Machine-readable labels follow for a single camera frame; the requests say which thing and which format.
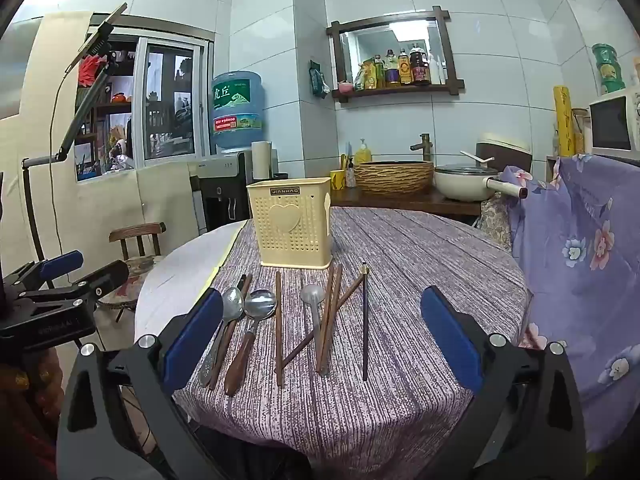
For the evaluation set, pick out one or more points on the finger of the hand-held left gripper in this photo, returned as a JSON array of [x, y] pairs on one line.
[[100, 282], [60, 265]]

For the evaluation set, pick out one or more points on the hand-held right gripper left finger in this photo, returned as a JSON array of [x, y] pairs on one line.
[[195, 345]]

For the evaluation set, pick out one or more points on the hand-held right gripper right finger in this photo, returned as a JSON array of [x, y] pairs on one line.
[[450, 340]]

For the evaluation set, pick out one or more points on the all-metal spoon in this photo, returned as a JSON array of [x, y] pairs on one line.
[[232, 302]]

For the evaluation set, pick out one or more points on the dark chopstick with gold tip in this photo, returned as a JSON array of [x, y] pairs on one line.
[[365, 330]]

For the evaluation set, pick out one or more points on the grey matte spoon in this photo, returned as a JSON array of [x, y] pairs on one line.
[[312, 294]]

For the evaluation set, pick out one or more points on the cream plastic utensil holder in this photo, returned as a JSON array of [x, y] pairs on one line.
[[290, 240]]

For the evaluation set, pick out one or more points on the patterned chair cushion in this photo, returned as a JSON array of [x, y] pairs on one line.
[[135, 275]]

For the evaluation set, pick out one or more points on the purple striped tablecloth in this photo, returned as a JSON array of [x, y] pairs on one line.
[[400, 360]]

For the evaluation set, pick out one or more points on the wooden chair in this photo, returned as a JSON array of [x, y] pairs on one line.
[[137, 232]]

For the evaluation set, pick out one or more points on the white table cover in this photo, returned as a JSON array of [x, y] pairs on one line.
[[170, 285]]

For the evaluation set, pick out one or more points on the beige cardboard panel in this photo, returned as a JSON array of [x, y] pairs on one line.
[[165, 200]]

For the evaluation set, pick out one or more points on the brown floral cloth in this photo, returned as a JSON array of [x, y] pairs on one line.
[[495, 220]]

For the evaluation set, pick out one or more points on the wooden counter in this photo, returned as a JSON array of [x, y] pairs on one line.
[[400, 202]]

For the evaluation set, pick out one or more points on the purple floral cloth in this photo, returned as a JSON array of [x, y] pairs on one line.
[[580, 270]]

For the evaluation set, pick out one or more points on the water dispenser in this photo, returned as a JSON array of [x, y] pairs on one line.
[[220, 195]]

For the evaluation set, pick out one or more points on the woven pattern basin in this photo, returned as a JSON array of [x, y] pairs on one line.
[[395, 177]]

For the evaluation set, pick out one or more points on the white ladle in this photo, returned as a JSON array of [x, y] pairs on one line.
[[475, 156]]

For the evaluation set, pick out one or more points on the sliding window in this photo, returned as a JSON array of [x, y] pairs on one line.
[[170, 105]]

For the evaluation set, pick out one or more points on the yellow cup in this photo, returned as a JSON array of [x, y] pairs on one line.
[[337, 180]]

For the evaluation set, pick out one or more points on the paper towel roll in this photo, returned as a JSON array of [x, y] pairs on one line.
[[261, 160]]

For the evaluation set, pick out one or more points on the bronze faucet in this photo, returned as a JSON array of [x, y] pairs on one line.
[[424, 142]]

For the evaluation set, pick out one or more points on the yellow soap bottle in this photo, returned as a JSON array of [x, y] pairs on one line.
[[362, 154]]

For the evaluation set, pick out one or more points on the blue water jug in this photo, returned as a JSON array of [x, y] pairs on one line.
[[237, 110]]

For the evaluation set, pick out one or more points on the phone on stand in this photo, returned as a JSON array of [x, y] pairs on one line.
[[97, 35]]

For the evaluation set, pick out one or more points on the glass jar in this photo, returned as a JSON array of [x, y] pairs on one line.
[[580, 130]]

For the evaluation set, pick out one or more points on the yellow cylinder box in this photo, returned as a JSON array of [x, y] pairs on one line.
[[565, 120]]

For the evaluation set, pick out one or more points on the white microwave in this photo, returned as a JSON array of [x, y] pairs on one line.
[[612, 125]]

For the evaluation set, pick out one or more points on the pink bowl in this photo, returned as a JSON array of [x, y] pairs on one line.
[[345, 86]]

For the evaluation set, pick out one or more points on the brown sauce bottle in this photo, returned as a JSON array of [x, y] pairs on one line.
[[405, 69]]

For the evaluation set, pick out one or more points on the yellow oil bottle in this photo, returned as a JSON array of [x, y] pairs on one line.
[[371, 75]]

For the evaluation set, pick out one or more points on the dark soy sauce bottle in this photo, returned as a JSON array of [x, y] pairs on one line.
[[420, 65]]

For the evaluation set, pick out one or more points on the green hanging packet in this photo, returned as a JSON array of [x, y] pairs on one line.
[[317, 80]]

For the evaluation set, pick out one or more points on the green tin can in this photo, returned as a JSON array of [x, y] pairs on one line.
[[607, 67]]

